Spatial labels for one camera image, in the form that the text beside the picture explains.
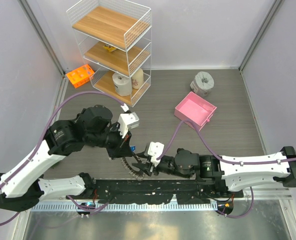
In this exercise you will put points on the yellow packet on shelf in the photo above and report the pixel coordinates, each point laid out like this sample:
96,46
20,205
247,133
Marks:
109,48

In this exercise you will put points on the white wire shelf rack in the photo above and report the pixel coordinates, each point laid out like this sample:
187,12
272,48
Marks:
114,37

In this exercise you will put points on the orange plastic crate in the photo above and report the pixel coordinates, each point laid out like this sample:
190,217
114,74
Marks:
80,75

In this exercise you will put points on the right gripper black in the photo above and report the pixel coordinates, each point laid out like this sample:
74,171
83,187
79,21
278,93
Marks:
146,168

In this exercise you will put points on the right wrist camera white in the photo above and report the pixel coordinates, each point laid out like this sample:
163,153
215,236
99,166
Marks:
154,151

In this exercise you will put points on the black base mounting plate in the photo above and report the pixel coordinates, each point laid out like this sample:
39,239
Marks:
155,192

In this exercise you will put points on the pink open box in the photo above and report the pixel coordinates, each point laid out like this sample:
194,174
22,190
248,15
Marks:
195,109

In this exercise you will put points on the cream lotion bottle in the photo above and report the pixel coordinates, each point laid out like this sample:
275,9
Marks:
137,79

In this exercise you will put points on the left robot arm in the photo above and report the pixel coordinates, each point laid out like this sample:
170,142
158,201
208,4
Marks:
21,189

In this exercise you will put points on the blue tagged key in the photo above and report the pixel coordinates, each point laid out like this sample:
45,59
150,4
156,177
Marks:
133,148

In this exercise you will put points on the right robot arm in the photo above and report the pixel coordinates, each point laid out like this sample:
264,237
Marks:
236,173

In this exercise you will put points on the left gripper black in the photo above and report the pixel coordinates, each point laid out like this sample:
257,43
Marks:
122,148

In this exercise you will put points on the white toilet paper roll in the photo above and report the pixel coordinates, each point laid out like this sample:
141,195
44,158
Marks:
122,84

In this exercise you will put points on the white slotted cable duct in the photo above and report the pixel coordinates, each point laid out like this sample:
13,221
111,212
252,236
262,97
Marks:
69,206

